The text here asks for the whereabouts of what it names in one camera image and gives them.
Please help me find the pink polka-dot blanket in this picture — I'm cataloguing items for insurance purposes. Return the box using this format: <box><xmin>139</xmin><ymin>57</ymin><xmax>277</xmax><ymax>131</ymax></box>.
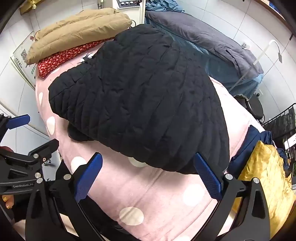
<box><xmin>35</xmin><ymin>38</ymin><xmax>266</xmax><ymax>241</ymax></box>

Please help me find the yellow garment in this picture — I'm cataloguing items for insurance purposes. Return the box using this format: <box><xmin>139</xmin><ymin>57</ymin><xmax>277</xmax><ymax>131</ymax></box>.
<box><xmin>232</xmin><ymin>140</ymin><xmax>296</xmax><ymax>235</ymax></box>

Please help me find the black round stool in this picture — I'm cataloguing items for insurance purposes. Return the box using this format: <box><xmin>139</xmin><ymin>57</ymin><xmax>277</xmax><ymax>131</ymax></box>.
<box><xmin>236</xmin><ymin>94</ymin><xmax>265</xmax><ymax>123</ymax></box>

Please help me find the navy garment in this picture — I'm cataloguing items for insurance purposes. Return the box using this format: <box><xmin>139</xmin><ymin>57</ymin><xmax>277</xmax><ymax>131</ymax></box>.
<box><xmin>229</xmin><ymin>125</ymin><xmax>289</xmax><ymax>176</ymax></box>

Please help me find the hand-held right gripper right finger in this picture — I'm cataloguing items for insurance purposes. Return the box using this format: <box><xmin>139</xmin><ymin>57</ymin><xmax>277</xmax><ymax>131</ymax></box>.
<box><xmin>193</xmin><ymin>152</ymin><xmax>271</xmax><ymax>241</ymax></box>

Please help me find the red floral cloth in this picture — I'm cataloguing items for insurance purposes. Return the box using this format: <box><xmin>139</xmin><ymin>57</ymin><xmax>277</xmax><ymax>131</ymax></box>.
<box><xmin>37</xmin><ymin>39</ymin><xmax>111</xmax><ymax>79</ymax></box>

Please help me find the black quilted jacket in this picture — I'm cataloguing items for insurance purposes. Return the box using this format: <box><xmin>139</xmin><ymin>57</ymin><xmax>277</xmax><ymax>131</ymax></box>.
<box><xmin>48</xmin><ymin>24</ymin><xmax>230</xmax><ymax>175</ymax></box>

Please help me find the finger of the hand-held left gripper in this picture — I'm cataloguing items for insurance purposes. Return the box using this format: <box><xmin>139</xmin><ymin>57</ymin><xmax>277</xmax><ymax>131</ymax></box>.
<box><xmin>27</xmin><ymin>138</ymin><xmax>60</xmax><ymax>164</ymax></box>
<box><xmin>0</xmin><ymin>113</ymin><xmax>31</xmax><ymax>141</ymax></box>

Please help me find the dark grey duvet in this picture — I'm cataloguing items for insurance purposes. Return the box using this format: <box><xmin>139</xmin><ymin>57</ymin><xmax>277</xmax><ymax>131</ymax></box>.
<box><xmin>148</xmin><ymin>21</ymin><xmax>265</xmax><ymax>98</ymax></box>

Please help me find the person's left hand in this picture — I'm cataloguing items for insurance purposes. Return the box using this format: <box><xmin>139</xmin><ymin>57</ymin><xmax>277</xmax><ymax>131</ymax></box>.
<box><xmin>0</xmin><ymin>194</ymin><xmax>15</xmax><ymax>209</ymax></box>

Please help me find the blue crumpled cloth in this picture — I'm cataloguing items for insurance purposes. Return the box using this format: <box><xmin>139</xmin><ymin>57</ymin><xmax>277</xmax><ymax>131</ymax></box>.
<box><xmin>145</xmin><ymin>0</ymin><xmax>185</xmax><ymax>13</ymax></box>

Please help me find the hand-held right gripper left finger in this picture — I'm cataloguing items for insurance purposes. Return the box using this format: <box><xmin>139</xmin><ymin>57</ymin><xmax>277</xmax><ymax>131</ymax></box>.
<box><xmin>25</xmin><ymin>152</ymin><xmax>109</xmax><ymax>241</ymax></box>

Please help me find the wooden shelving unit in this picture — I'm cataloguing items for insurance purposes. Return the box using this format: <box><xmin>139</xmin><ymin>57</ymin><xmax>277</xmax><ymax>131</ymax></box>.
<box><xmin>20</xmin><ymin>0</ymin><xmax>38</xmax><ymax>14</ymax></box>

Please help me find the tan padded jacket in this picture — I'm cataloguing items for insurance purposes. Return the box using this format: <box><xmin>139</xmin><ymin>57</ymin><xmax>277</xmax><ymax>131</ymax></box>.
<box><xmin>25</xmin><ymin>8</ymin><xmax>133</xmax><ymax>65</ymax></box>

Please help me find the white machine with monitor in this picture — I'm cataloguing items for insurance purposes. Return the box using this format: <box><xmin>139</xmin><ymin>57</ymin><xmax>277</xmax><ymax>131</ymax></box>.
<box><xmin>112</xmin><ymin>0</ymin><xmax>145</xmax><ymax>24</ymax></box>

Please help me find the black wire rack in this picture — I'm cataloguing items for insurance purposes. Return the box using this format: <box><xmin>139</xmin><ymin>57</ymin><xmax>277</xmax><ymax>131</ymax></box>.
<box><xmin>264</xmin><ymin>104</ymin><xmax>296</xmax><ymax>160</ymax></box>

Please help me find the wall poster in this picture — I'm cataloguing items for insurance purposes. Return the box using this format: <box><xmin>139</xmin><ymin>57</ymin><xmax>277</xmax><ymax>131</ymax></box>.
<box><xmin>10</xmin><ymin>31</ymin><xmax>38</xmax><ymax>90</ymax></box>

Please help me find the wooden wall shelf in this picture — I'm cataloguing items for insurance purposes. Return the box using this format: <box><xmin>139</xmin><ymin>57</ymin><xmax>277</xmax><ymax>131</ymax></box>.
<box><xmin>257</xmin><ymin>0</ymin><xmax>287</xmax><ymax>14</ymax></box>

